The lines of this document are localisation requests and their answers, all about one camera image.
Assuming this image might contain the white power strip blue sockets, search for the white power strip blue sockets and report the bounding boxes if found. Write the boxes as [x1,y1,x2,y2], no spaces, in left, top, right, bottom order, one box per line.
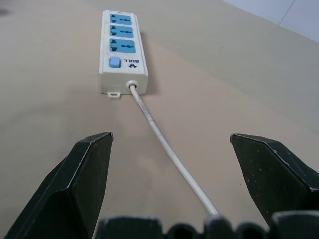
[97,9,149,100]

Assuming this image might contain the white power cable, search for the white power cable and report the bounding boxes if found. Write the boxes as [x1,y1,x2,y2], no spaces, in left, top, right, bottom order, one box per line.
[126,80,219,217]

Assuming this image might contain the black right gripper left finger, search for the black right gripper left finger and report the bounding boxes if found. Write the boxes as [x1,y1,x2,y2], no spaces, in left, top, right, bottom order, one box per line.
[0,131,114,239]

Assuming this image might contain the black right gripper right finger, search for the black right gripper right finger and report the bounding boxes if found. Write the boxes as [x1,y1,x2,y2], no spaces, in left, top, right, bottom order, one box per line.
[229,133,319,231]

